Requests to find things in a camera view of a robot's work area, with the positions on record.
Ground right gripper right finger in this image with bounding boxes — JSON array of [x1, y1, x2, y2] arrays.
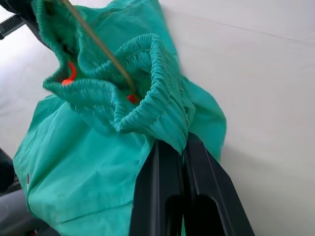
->
[[183, 134, 255, 236]]

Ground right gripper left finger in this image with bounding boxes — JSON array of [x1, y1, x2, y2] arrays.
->
[[129, 140, 188, 236]]

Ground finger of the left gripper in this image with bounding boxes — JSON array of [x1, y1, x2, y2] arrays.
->
[[4, 0, 42, 40], [0, 15, 25, 41]]

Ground thin wire hanger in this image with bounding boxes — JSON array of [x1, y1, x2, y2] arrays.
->
[[60, 0, 136, 92]]

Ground green shorts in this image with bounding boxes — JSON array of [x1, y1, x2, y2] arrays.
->
[[12, 0, 227, 236]]

